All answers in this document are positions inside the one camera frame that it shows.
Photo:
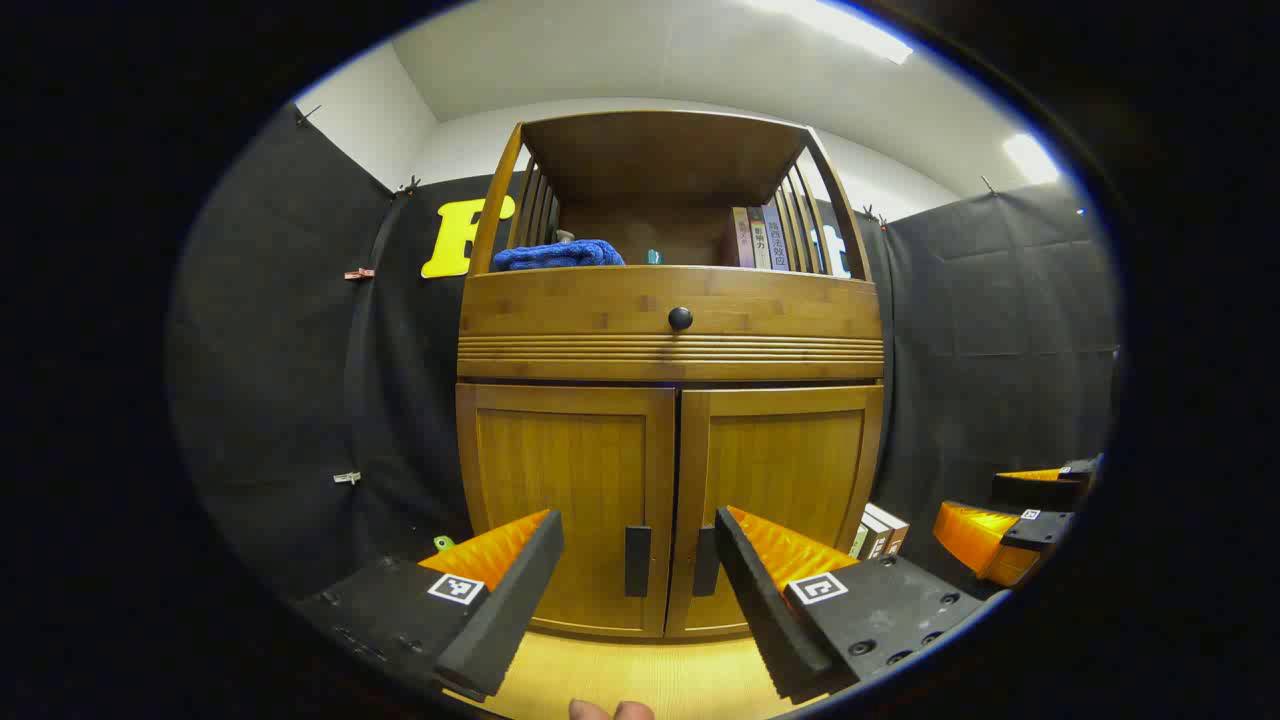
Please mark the wooden cabinet drawer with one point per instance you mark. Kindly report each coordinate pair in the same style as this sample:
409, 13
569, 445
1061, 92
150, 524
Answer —
560, 305

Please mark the black backdrop cloth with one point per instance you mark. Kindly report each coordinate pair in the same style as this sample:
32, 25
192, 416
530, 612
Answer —
280, 350

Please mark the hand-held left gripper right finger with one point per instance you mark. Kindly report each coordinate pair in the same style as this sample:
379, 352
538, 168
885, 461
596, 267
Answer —
765, 620

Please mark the dark olive book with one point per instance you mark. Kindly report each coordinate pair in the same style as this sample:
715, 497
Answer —
759, 242

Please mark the wooden double-door shoe cabinet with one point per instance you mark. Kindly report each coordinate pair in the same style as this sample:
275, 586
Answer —
650, 150

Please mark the white green box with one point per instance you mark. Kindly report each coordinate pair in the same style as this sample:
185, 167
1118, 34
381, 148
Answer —
858, 541

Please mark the wooden shoe cabinet door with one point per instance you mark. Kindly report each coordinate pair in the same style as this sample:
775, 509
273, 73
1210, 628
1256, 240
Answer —
560, 480
790, 460

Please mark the short ceiling light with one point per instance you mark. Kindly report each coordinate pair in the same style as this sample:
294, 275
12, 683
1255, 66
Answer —
1030, 158

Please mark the pink book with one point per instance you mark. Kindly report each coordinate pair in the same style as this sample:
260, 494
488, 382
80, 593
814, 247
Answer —
742, 240

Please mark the light blue book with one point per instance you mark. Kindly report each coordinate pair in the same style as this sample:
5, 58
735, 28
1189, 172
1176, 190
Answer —
777, 240

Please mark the black round drawer knob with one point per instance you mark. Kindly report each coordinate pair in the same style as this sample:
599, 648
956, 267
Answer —
680, 318

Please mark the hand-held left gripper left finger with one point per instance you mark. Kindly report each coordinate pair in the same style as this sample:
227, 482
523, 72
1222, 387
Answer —
510, 610

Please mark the brown white box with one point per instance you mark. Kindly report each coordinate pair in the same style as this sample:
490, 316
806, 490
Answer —
890, 528

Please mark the blue folded towel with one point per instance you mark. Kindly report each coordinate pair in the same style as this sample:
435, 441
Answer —
560, 254

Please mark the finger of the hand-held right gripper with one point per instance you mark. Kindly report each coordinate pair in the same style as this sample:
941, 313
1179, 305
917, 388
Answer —
975, 540
1040, 490

